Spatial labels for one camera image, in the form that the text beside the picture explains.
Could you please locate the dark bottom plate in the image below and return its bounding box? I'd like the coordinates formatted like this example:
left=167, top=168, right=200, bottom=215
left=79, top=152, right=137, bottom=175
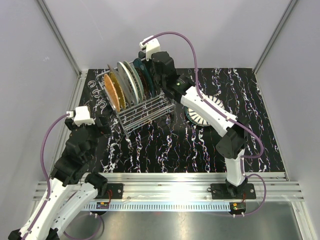
left=138, top=50, right=161, bottom=96

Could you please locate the teal square plate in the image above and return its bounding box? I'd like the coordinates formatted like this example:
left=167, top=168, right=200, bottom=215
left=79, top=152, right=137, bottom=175
left=133, top=58, right=156, bottom=98

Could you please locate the yellow green woven plate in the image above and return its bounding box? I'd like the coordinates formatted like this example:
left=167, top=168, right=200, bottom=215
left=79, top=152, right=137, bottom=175
left=109, top=72, right=126, bottom=110

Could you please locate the red floral plate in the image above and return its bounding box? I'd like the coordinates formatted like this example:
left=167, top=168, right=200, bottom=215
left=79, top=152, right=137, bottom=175
left=135, top=67, right=149, bottom=98

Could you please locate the orange woven plate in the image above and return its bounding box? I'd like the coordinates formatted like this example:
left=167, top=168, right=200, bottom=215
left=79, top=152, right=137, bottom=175
left=103, top=74, right=120, bottom=113

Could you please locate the grey reindeer plate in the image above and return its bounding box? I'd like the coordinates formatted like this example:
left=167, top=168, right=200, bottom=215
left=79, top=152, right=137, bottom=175
left=107, top=64, right=132, bottom=107

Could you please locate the white bottom plate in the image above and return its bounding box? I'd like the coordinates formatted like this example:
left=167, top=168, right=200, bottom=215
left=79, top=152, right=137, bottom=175
left=117, top=61, right=140, bottom=105

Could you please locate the white blue striped plate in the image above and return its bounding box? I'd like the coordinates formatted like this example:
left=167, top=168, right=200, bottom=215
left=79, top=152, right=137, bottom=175
left=184, top=95, right=225, bottom=127

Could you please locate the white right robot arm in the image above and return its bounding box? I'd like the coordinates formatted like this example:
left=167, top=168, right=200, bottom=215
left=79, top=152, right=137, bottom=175
left=146, top=51, right=248, bottom=199

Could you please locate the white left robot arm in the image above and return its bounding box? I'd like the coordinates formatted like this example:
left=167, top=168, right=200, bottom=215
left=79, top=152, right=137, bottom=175
left=8, top=110, right=110, bottom=240

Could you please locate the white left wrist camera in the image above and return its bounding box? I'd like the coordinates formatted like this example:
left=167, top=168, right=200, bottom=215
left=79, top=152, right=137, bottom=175
left=66, top=106, right=95, bottom=127

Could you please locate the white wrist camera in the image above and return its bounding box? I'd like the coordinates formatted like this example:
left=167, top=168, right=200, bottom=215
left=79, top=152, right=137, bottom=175
left=66, top=106, right=95, bottom=127
left=139, top=35, right=161, bottom=61

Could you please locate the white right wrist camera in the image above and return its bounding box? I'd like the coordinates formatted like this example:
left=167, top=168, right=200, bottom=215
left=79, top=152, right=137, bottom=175
left=139, top=35, right=161, bottom=61

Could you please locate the silver wire dish rack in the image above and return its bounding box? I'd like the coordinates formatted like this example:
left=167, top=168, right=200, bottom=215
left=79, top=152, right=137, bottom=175
left=95, top=69, right=175, bottom=137

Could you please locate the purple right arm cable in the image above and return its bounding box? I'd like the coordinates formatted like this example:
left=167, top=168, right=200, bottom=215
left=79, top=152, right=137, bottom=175
left=142, top=31, right=267, bottom=217

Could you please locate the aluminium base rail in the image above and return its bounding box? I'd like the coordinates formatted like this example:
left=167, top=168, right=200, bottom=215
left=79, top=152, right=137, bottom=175
left=33, top=172, right=304, bottom=212

